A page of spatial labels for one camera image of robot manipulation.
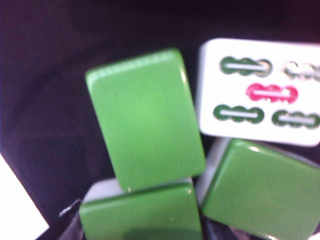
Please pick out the black rectangular mat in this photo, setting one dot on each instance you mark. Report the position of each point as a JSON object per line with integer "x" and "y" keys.
{"x": 50, "y": 100}

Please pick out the green-backed mahjong tile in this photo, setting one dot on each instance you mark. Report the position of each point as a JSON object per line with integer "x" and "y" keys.
{"x": 140, "y": 215}
{"x": 262, "y": 187}
{"x": 145, "y": 120}

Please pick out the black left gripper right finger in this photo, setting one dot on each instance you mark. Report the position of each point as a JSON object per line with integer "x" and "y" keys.
{"x": 220, "y": 232}

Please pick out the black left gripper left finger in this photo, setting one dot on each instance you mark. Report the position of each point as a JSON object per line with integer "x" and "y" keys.
{"x": 67, "y": 225}

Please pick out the five bamboo mahjong tile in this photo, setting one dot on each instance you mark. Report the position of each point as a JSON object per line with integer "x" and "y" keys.
{"x": 225, "y": 85}

